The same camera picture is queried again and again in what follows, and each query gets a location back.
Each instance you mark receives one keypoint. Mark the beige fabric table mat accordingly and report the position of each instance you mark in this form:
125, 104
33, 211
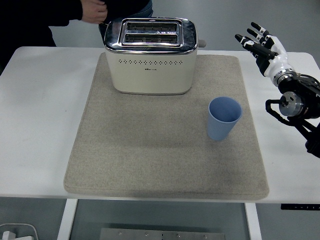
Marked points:
140, 155

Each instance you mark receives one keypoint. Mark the cream and chrome toaster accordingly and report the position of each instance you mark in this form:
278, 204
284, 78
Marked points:
150, 75

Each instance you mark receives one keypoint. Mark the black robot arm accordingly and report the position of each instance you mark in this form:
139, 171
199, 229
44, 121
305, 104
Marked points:
297, 100

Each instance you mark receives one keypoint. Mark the white plastic box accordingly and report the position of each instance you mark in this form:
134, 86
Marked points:
20, 232

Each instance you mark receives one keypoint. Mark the light blue ribbed cup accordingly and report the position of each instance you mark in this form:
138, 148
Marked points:
220, 125

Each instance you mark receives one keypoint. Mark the person's hand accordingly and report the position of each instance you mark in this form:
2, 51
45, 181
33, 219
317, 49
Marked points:
94, 12

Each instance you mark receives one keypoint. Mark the white table leg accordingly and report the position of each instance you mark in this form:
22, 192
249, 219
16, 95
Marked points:
67, 220
253, 222

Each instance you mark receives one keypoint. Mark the person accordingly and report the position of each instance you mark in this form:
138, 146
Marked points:
27, 20

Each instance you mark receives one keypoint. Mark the black table control panel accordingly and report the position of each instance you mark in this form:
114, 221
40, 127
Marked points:
300, 207

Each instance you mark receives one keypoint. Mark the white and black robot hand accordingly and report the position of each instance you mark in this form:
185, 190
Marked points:
277, 60

